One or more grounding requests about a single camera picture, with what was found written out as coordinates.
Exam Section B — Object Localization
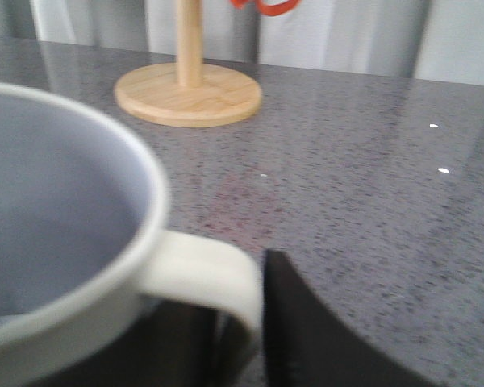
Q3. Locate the cream HOME mug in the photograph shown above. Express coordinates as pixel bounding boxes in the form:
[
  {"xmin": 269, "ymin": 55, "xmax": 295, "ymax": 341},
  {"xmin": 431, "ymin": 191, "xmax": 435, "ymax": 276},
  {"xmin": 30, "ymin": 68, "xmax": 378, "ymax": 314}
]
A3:
[{"xmin": 0, "ymin": 83, "xmax": 263, "ymax": 386}]

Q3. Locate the orange enamel mug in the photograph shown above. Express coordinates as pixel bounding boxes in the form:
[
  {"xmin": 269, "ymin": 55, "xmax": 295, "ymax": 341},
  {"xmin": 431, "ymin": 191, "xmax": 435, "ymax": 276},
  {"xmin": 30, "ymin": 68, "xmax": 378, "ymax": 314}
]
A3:
[{"xmin": 229, "ymin": 0, "xmax": 300, "ymax": 17}]

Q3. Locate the grey white curtain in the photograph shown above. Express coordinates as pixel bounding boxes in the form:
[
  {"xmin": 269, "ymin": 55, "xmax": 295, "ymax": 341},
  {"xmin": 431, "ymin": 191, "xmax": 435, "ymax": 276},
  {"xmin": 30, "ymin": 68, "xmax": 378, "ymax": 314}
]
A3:
[{"xmin": 0, "ymin": 1, "xmax": 484, "ymax": 85}]

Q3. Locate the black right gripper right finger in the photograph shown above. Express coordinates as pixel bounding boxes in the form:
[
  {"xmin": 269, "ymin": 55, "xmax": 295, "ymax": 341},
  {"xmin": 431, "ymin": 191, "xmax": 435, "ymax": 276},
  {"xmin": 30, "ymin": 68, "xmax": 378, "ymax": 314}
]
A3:
[{"xmin": 263, "ymin": 249, "xmax": 431, "ymax": 386}]

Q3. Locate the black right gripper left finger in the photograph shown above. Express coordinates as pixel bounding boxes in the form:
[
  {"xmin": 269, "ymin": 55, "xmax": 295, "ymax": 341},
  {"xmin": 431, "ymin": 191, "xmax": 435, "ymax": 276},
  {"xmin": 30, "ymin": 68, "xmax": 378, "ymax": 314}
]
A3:
[{"xmin": 36, "ymin": 302, "xmax": 254, "ymax": 386}]

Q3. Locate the wooden mug tree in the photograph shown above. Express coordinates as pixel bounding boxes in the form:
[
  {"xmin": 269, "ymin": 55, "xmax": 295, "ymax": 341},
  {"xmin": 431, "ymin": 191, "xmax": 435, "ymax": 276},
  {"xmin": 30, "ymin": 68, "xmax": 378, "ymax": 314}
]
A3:
[{"xmin": 114, "ymin": 1, "xmax": 262, "ymax": 128}]

